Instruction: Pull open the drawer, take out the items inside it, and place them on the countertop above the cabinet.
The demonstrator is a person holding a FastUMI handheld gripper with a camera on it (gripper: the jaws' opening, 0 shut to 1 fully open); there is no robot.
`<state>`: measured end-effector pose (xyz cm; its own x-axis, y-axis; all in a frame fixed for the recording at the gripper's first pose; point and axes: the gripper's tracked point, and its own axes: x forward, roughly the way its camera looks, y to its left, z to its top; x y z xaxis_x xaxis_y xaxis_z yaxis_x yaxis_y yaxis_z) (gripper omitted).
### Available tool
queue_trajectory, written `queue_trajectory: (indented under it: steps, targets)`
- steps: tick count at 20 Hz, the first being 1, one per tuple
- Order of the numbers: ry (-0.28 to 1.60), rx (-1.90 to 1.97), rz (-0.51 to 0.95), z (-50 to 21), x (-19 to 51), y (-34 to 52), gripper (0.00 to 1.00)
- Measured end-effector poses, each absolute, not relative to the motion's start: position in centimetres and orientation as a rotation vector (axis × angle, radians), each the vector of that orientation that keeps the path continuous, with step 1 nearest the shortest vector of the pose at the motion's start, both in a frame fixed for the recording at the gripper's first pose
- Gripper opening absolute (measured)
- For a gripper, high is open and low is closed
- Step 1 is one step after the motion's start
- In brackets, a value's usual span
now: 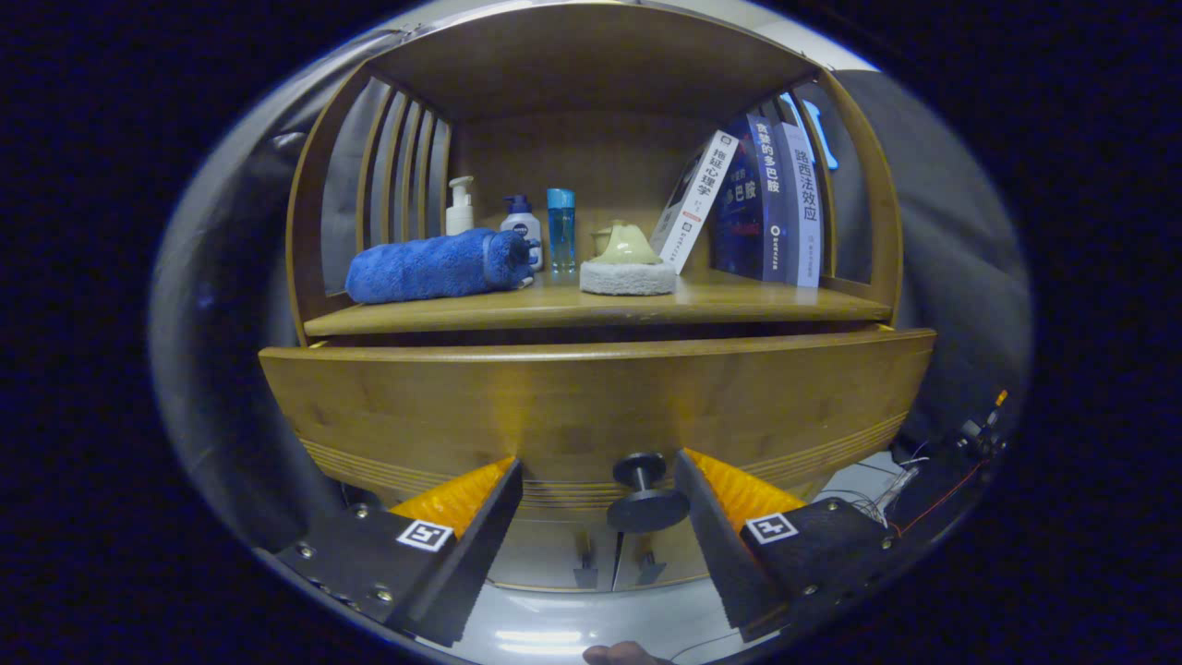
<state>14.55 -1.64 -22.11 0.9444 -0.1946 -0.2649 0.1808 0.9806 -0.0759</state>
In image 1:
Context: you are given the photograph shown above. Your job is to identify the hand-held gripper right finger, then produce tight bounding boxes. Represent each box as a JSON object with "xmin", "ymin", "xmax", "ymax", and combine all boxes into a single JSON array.
[{"xmin": 672, "ymin": 449, "xmax": 924, "ymax": 644}]

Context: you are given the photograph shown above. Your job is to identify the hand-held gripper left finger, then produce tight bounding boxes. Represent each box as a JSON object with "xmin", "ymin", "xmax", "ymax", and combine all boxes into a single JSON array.
[{"xmin": 259, "ymin": 456, "xmax": 524, "ymax": 647}]

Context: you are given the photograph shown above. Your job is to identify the wooden drawer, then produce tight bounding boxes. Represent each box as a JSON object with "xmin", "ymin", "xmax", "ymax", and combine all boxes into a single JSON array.
[{"xmin": 259, "ymin": 328, "xmax": 937, "ymax": 537}]

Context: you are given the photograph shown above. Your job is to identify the wooden cabinet door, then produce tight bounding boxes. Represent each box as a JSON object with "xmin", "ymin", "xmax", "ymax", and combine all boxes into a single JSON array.
[
  {"xmin": 485, "ymin": 517, "xmax": 620, "ymax": 592},
  {"xmin": 611, "ymin": 531, "xmax": 712, "ymax": 587}
]

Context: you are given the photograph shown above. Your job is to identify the wooden cabinet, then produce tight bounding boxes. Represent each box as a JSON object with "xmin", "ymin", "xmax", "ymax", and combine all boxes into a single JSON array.
[{"xmin": 284, "ymin": 0, "xmax": 904, "ymax": 592}]

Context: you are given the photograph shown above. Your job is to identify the black box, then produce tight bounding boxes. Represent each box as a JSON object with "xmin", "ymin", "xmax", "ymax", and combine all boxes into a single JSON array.
[{"xmin": 891, "ymin": 420, "xmax": 1003, "ymax": 523}]

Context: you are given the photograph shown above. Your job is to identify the orange-tipped black tool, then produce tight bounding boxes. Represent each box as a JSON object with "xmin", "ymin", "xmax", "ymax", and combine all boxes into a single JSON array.
[{"xmin": 960, "ymin": 388, "xmax": 1012, "ymax": 453}]

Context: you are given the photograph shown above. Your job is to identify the blue rolled towel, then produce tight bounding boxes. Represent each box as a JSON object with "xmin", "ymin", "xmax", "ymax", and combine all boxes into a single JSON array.
[{"xmin": 345, "ymin": 228, "xmax": 541, "ymax": 306}]

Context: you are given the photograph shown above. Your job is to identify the white book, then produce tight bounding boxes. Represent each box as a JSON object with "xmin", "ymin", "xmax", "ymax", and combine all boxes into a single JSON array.
[{"xmin": 651, "ymin": 129, "xmax": 742, "ymax": 275}]

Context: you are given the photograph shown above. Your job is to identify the dark blue book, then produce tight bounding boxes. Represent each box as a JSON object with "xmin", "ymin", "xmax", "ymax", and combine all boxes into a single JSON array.
[{"xmin": 711, "ymin": 113, "xmax": 790, "ymax": 283}]

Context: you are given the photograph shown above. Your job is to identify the white bottle with blue cap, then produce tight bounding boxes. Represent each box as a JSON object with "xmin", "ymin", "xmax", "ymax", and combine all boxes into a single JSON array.
[{"xmin": 500, "ymin": 194, "xmax": 544, "ymax": 272}]

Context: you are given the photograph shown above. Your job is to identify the clear blue bottle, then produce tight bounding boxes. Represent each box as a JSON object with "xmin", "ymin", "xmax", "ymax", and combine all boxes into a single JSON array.
[{"xmin": 546, "ymin": 188, "xmax": 577, "ymax": 273}]

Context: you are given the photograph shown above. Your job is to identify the white pump bottle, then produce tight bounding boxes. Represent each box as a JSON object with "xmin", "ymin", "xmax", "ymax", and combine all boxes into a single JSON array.
[{"xmin": 445, "ymin": 175, "xmax": 476, "ymax": 236}]

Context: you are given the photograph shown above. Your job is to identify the light purple book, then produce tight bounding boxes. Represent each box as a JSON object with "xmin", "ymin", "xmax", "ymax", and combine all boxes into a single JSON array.
[{"xmin": 774, "ymin": 118, "xmax": 825, "ymax": 288}]

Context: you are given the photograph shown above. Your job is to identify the floor cables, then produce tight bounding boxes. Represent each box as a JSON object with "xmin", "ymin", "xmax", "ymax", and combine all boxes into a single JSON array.
[{"xmin": 831, "ymin": 453, "xmax": 980, "ymax": 537}]

